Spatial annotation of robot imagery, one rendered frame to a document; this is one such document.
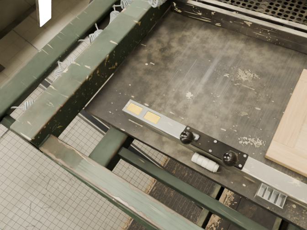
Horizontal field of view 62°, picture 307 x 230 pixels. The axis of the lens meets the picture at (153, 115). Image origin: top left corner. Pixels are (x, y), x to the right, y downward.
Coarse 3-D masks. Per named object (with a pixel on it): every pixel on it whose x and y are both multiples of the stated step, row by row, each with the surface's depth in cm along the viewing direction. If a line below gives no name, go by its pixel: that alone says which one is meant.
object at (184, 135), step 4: (184, 132) 66; (188, 132) 66; (192, 132) 76; (180, 136) 66; (184, 136) 65; (188, 136) 65; (192, 136) 66; (196, 136) 75; (180, 140) 66; (184, 140) 65; (188, 140) 65; (192, 140) 66; (196, 140) 76; (188, 144) 67
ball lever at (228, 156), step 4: (228, 152) 62; (232, 152) 62; (224, 156) 62; (228, 156) 61; (232, 156) 61; (236, 156) 62; (224, 160) 62; (228, 160) 61; (232, 160) 61; (236, 160) 61; (228, 164) 61; (232, 164) 61
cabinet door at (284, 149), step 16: (304, 80) 87; (304, 96) 83; (288, 112) 81; (304, 112) 80; (288, 128) 78; (304, 128) 78; (272, 144) 76; (288, 144) 76; (304, 144) 76; (272, 160) 75; (288, 160) 73; (304, 160) 73
